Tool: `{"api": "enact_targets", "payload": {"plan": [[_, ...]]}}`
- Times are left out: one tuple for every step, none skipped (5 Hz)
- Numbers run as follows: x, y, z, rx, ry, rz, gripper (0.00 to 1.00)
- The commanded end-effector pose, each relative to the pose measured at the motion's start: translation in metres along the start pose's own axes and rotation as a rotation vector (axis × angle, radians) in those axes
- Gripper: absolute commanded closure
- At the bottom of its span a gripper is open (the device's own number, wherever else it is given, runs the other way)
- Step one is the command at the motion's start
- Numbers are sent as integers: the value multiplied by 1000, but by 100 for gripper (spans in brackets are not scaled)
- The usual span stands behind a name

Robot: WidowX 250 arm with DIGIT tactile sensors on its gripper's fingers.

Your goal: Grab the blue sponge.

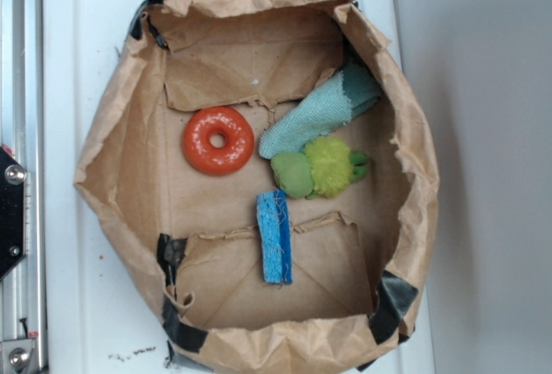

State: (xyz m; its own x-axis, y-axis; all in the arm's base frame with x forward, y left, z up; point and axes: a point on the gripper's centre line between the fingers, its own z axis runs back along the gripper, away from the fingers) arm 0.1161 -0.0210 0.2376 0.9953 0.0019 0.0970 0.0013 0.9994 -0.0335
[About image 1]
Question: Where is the blue sponge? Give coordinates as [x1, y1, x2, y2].
[256, 190, 292, 284]

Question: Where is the brown paper bag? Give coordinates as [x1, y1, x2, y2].
[75, 0, 440, 373]

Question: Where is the green yellow plush toy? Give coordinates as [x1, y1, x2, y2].
[270, 136, 369, 199]

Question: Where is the light green folded cloth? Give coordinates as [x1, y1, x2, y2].
[259, 64, 384, 159]

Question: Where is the white plastic tray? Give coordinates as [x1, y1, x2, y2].
[41, 0, 436, 374]

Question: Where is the orange glossy ring toy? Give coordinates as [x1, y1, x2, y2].
[181, 106, 254, 176]

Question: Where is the black metal bracket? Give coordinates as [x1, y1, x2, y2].
[1, 146, 28, 281]

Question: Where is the aluminium frame rail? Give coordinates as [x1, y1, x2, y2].
[1, 0, 48, 373]

